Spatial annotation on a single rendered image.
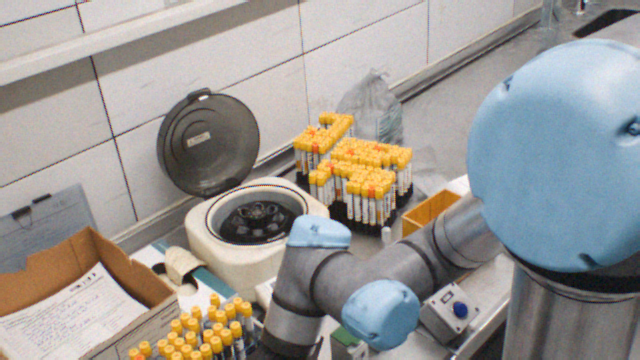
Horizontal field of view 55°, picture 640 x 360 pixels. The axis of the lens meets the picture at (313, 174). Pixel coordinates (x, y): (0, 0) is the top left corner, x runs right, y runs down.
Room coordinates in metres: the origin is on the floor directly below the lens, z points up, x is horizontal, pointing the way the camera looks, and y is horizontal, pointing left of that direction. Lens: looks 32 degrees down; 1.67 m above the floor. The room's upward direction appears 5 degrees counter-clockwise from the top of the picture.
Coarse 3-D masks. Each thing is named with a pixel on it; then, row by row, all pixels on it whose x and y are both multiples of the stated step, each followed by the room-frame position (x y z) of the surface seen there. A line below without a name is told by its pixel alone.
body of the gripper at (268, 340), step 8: (264, 328) 0.57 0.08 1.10; (264, 336) 0.55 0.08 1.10; (272, 344) 0.54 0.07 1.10; (280, 344) 0.54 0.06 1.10; (320, 344) 0.58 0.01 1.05; (280, 352) 0.53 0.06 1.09; (288, 352) 0.53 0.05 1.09; (296, 352) 0.53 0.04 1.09; (304, 352) 0.53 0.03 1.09; (312, 352) 0.55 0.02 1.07
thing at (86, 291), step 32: (32, 256) 0.87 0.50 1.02; (64, 256) 0.90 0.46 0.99; (96, 256) 0.93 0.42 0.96; (128, 256) 0.85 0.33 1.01; (0, 288) 0.82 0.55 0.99; (32, 288) 0.85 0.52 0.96; (64, 288) 0.87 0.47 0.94; (96, 288) 0.86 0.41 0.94; (128, 288) 0.87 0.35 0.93; (160, 288) 0.78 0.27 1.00; (0, 320) 0.79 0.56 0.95; (32, 320) 0.80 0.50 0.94; (64, 320) 0.79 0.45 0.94; (96, 320) 0.78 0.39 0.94; (128, 320) 0.78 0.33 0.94; (160, 320) 0.71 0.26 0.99; (0, 352) 0.66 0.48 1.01; (32, 352) 0.72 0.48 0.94; (64, 352) 0.71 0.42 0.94; (96, 352) 0.64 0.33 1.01; (128, 352) 0.67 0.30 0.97
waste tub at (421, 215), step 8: (440, 192) 1.02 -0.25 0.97; (448, 192) 1.02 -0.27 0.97; (432, 200) 1.00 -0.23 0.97; (440, 200) 1.02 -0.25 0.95; (448, 200) 1.02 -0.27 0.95; (456, 200) 1.01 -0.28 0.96; (416, 208) 0.97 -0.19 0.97; (424, 208) 0.99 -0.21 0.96; (432, 208) 1.00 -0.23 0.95; (440, 208) 1.02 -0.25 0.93; (408, 216) 0.96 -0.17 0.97; (416, 216) 0.97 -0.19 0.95; (424, 216) 0.99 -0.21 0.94; (432, 216) 1.01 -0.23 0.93; (408, 224) 0.94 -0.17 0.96; (416, 224) 0.92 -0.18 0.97; (424, 224) 0.99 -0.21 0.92; (408, 232) 0.94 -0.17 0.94; (456, 280) 0.85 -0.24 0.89
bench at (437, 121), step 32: (608, 0) 2.41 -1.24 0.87; (512, 32) 2.12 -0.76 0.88; (544, 32) 2.12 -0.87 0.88; (576, 32) 2.10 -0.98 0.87; (448, 64) 1.84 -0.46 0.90; (480, 64) 1.88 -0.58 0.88; (512, 64) 1.85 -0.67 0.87; (416, 96) 1.68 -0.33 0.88; (448, 96) 1.66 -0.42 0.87; (480, 96) 1.64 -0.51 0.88; (320, 128) 1.44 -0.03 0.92; (416, 128) 1.48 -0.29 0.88; (448, 128) 1.46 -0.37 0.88; (288, 160) 1.35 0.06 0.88; (416, 160) 1.31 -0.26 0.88; (448, 160) 1.30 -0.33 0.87; (416, 192) 1.17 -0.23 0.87; (160, 224) 1.09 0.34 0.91; (480, 288) 0.84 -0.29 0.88; (480, 320) 0.76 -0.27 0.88; (320, 352) 0.72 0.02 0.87; (384, 352) 0.71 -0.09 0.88; (416, 352) 0.71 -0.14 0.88; (448, 352) 0.70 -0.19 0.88
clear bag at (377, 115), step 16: (368, 80) 1.44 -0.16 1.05; (352, 96) 1.42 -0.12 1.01; (368, 96) 1.40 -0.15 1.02; (384, 96) 1.41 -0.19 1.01; (336, 112) 1.40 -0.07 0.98; (352, 112) 1.37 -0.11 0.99; (368, 112) 1.37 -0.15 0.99; (384, 112) 1.37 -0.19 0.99; (400, 112) 1.45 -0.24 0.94; (368, 128) 1.34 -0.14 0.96; (384, 128) 1.35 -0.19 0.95; (400, 128) 1.43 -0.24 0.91; (384, 144) 1.34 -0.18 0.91
